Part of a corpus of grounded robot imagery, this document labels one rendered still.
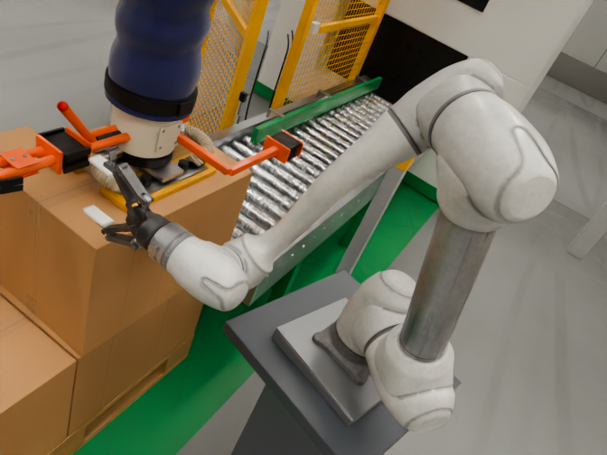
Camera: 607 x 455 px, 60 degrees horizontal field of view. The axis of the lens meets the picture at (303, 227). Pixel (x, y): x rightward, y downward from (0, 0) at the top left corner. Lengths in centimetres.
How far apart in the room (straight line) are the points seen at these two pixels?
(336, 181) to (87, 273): 66
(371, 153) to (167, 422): 145
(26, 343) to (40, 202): 41
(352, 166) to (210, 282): 34
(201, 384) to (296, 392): 91
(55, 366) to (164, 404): 70
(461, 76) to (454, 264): 32
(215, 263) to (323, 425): 52
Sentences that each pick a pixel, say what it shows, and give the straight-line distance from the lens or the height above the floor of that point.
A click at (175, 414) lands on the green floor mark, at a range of 214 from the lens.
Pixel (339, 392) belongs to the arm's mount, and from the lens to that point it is 137.
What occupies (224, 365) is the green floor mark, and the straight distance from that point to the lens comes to 230.
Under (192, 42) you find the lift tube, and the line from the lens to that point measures 129.
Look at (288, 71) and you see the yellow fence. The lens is 302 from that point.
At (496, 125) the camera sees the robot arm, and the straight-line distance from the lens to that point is 82.
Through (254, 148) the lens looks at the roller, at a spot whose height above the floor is 53.
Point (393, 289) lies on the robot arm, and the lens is 129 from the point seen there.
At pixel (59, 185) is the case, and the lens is 143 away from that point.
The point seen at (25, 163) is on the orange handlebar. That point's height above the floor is 109.
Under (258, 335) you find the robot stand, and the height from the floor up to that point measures 75.
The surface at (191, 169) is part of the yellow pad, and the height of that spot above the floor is 97.
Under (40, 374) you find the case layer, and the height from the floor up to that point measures 54.
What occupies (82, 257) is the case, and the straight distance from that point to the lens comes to 132.
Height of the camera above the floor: 181
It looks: 35 degrees down
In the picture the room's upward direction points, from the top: 24 degrees clockwise
